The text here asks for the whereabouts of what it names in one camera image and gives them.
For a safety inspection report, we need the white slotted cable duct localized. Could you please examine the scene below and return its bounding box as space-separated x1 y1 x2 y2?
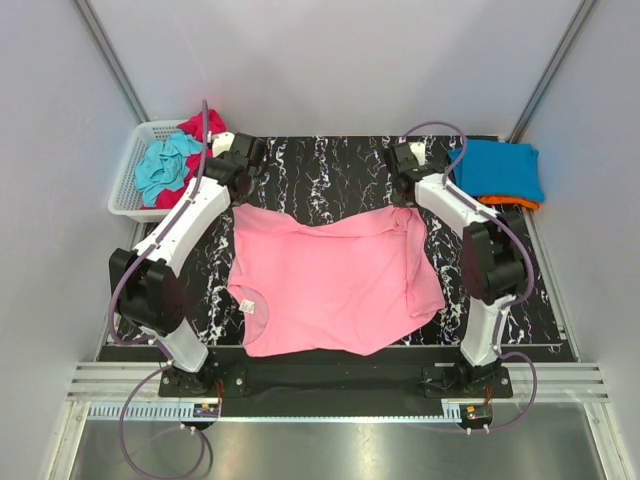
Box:
88 401 462 424

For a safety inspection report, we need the light blue t shirt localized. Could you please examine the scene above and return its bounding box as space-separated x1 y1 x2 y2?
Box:
134 131 202 209

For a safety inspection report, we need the white plastic basket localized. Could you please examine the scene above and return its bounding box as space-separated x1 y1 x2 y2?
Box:
108 120 202 222

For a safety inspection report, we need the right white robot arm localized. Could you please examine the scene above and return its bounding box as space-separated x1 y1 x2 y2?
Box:
383 142 533 396

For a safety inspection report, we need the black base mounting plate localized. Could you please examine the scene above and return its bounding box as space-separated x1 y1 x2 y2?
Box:
159 363 513 399

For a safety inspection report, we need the pink t shirt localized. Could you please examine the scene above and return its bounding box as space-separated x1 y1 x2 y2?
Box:
228 205 445 357

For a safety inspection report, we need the aluminium frame rail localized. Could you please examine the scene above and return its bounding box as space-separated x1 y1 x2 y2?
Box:
67 362 609 403

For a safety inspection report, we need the folded teal t shirt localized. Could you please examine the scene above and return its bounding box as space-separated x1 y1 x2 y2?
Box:
453 139 545 203

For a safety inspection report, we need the red t shirt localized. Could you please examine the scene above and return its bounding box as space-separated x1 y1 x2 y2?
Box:
139 108 228 210

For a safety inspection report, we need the folded orange t shirt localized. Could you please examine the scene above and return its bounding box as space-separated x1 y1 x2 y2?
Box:
477 195 540 211

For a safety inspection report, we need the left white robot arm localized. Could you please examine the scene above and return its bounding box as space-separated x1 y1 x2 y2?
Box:
108 133 267 395

